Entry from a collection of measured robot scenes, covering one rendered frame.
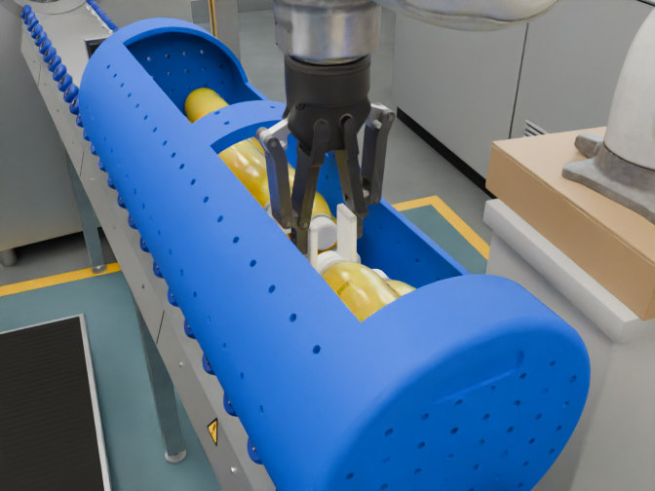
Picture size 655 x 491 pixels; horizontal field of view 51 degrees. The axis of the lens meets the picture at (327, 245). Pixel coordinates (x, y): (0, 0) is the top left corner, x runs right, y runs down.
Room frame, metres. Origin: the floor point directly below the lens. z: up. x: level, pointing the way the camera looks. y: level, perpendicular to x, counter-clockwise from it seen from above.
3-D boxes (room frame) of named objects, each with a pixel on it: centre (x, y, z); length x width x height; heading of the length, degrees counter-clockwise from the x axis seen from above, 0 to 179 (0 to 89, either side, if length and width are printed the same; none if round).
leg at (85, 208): (2.11, 0.88, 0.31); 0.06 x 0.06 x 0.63; 28
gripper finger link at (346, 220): (0.59, -0.02, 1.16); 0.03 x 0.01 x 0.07; 27
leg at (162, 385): (1.24, 0.42, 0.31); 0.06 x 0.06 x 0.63; 28
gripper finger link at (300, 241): (0.56, 0.04, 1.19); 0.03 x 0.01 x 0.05; 117
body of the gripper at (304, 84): (0.58, 0.00, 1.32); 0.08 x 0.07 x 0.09; 117
